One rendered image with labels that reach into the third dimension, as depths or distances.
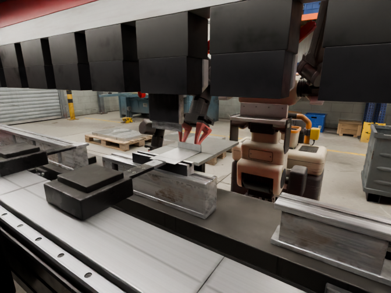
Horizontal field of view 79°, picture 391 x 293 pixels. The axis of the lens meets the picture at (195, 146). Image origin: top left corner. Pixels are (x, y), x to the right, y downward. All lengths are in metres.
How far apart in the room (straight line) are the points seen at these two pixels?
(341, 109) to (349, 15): 6.51
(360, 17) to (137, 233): 0.45
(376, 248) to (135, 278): 0.39
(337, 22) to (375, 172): 2.59
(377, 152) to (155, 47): 2.58
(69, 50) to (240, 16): 0.55
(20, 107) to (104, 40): 7.65
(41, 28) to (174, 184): 0.67
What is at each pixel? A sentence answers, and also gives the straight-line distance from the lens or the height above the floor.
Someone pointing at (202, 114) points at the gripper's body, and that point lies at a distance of 0.71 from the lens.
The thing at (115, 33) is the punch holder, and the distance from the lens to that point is 0.69.
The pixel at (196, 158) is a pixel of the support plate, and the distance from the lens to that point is 0.65.
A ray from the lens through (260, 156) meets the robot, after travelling 1.24.
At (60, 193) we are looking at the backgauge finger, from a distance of 0.48.
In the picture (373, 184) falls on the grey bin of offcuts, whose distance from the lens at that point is 3.01.
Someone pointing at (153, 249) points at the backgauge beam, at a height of 0.98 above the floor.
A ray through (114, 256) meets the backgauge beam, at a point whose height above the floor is 0.98.
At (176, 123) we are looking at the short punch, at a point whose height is 1.10.
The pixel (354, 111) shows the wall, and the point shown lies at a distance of 6.94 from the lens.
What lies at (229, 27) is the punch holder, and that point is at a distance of 0.49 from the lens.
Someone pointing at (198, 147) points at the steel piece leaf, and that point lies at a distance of 0.71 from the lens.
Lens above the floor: 1.21
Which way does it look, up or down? 16 degrees down
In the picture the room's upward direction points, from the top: straight up
